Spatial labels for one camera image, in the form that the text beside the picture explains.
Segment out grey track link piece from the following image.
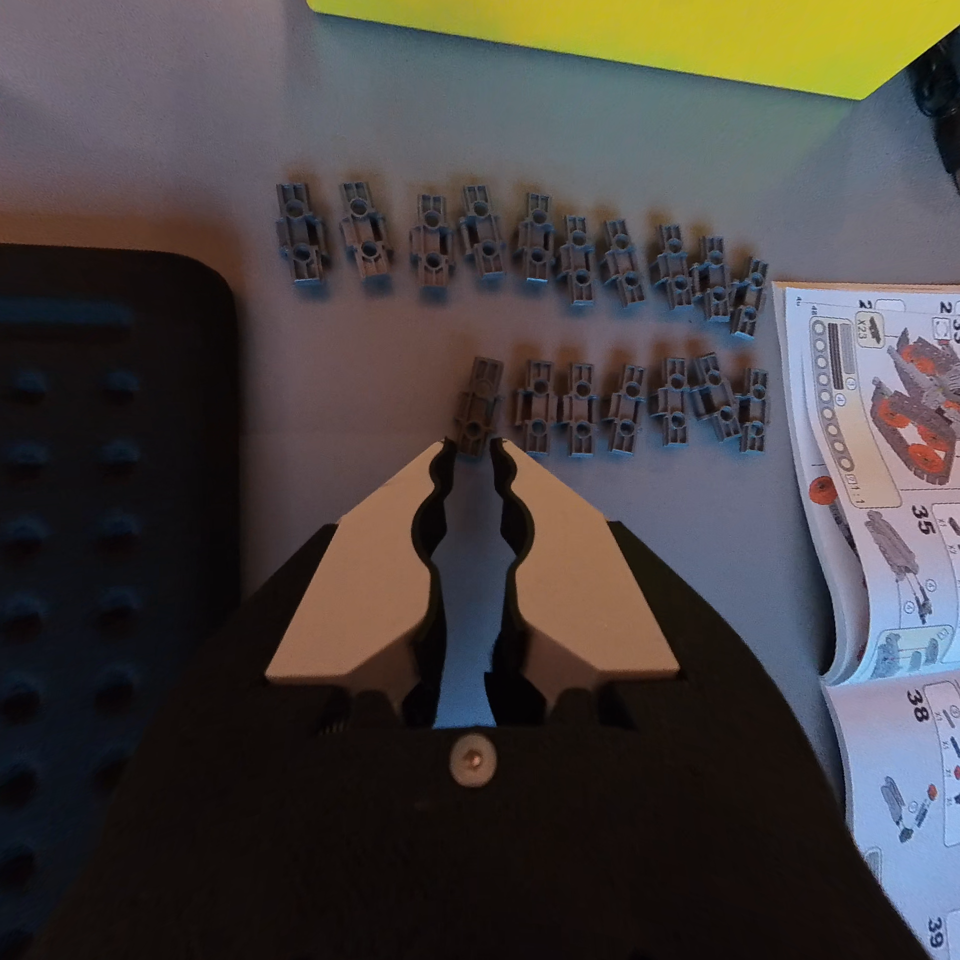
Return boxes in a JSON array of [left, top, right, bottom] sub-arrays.
[[453, 356, 505, 460]]

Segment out yellow plastic bin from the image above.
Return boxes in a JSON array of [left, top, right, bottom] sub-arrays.
[[306, 0, 960, 100]]

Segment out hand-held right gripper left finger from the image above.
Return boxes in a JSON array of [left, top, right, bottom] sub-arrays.
[[264, 438, 459, 729]]

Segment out black dimpled pad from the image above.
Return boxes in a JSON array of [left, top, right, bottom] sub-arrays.
[[0, 243, 243, 960]]

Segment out rows of grey track links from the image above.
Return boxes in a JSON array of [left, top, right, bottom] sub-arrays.
[[273, 180, 772, 459]]

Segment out printed instruction booklet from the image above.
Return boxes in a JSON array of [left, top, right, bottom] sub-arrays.
[[771, 279, 960, 957]]

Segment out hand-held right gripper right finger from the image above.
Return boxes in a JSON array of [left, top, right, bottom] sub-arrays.
[[487, 437, 682, 729]]

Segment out grey desk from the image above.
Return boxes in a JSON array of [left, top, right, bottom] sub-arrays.
[[0, 0, 960, 864]]

